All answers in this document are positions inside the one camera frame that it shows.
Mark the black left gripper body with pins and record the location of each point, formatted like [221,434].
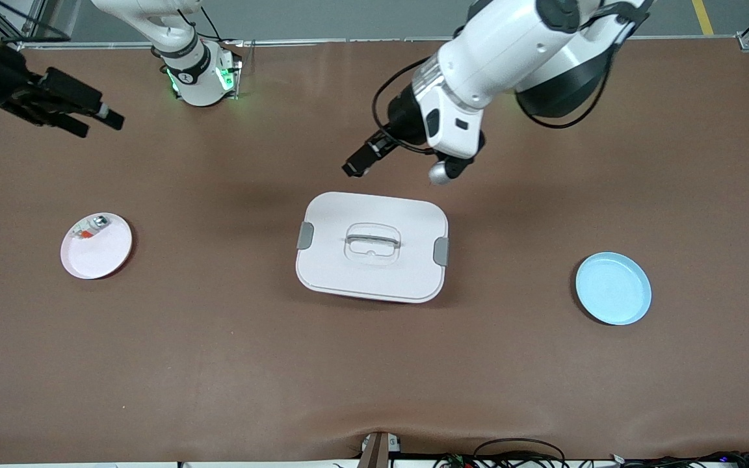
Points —
[403,117]

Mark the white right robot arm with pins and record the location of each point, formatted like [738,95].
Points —
[196,71]

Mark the white lidded storage box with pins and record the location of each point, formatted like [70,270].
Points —
[374,273]

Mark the pink round plate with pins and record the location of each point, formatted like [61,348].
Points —
[98,257]

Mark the brown table mat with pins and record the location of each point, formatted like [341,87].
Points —
[218,357]

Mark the light blue round plate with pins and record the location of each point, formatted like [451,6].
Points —
[612,289]

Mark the brown and white bracket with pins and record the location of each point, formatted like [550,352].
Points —
[374,452]

